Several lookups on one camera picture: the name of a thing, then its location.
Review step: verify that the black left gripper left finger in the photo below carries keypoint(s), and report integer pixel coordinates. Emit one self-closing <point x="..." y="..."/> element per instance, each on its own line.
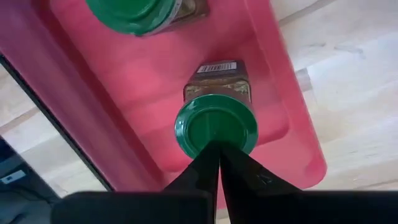
<point x="186" y="205"/>

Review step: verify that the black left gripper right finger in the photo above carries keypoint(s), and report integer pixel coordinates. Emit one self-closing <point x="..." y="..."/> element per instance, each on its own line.
<point x="248" y="193"/>

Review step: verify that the green lid spice jar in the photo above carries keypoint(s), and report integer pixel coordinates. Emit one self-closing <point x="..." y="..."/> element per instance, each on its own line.
<point x="136" y="15"/>
<point x="216" y="124"/>

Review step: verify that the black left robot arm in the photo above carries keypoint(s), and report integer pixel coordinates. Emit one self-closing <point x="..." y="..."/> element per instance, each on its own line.
<point x="18" y="193"/>

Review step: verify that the pink red plastic tray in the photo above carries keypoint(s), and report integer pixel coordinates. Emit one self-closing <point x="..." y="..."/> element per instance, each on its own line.
<point x="124" y="93"/>

